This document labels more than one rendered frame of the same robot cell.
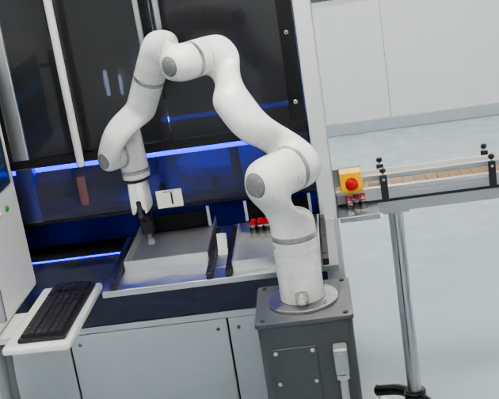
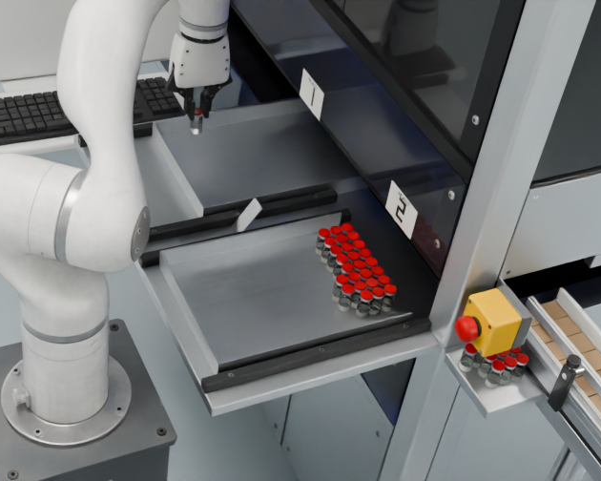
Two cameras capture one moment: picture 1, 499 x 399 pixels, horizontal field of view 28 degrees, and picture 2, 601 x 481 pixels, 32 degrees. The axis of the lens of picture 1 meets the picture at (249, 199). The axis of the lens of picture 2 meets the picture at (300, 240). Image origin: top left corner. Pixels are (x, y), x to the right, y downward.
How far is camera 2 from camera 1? 2.38 m
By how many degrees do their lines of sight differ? 51
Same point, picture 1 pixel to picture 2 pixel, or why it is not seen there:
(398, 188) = (580, 411)
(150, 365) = not seen: hidden behind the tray
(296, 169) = (28, 228)
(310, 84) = (504, 114)
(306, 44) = (529, 36)
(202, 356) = not seen: hidden behind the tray
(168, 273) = (152, 186)
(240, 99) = (77, 37)
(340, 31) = not seen: outside the picture
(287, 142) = (90, 174)
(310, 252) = (39, 355)
